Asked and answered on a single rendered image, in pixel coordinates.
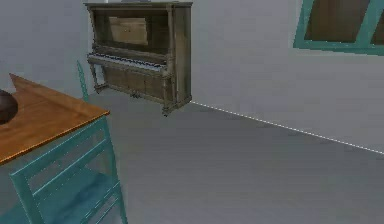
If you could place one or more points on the brown upright piano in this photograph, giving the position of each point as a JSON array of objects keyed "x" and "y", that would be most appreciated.
[{"x": 180, "y": 50}]

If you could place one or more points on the teal wooden chair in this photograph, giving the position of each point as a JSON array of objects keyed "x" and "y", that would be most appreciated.
[
  {"x": 70, "y": 186},
  {"x": 82, "y": 81}
]

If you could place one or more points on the wooden top table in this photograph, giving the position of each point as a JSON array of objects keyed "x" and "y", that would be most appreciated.
[{"x": 43, "y": 115}]

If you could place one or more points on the teal framed window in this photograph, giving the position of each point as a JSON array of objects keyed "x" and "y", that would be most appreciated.
[{"x": 336, "y": 23}]

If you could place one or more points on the dark round bowl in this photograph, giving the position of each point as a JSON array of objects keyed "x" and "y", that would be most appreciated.
[{"x": 6, "y": 106}]

